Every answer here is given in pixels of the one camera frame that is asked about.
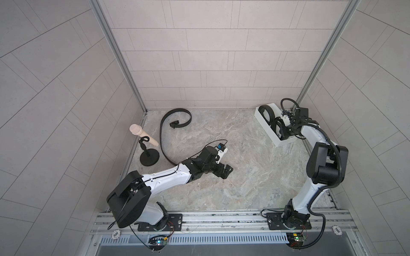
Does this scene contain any black belt with silver buckle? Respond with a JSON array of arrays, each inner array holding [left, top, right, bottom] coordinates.
[[271, 117, 290, 140]]

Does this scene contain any long black belt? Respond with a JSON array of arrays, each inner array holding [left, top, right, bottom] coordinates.
[[258, 105, 275, 125]]

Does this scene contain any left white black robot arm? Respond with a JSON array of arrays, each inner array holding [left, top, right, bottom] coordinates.
[[107, 144, 233, 230]]

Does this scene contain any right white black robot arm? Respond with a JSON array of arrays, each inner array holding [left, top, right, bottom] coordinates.
[[282, 107, 349, 229]]

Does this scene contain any white compartment storage box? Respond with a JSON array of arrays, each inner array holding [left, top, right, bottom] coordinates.
[[254, 103, 297, 147]]

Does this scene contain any black stand with beige roll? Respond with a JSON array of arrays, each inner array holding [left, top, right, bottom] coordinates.
[[129, 124, 160, 167]]

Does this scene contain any left green circuit board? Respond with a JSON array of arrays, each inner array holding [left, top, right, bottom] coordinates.
[[148, 235, 169, 251]]

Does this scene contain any green circuit board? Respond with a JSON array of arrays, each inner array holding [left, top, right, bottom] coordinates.
[[286, 233, 306, 248], [148, 235, 169, 251]]

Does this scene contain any left white round sticker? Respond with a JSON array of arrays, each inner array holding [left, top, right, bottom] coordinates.
[[111, 229, 121, 241]]

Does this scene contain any white round sticker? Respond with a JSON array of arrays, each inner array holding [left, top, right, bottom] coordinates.
[[332, 225, 343, 236], [111, 229, 121, 241]]

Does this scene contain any right green circuit board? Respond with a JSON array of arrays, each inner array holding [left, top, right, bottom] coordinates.
[[286, 233, 306, 248]]

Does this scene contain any right white round sticker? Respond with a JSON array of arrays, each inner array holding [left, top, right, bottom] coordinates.
[[332, 225, 343, 236]]

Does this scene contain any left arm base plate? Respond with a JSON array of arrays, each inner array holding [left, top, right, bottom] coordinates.
[[137, 213, 183, 232]]

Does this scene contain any black corrugated cable hose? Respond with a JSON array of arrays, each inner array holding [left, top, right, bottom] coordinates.
[[280, 97, 344, 250]]

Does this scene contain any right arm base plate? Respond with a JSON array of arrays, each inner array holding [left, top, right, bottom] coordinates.
[[265, 212, 312, 230]]

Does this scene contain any aluminium front rail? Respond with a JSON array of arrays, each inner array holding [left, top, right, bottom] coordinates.
[[90, 208, 358, 235]]

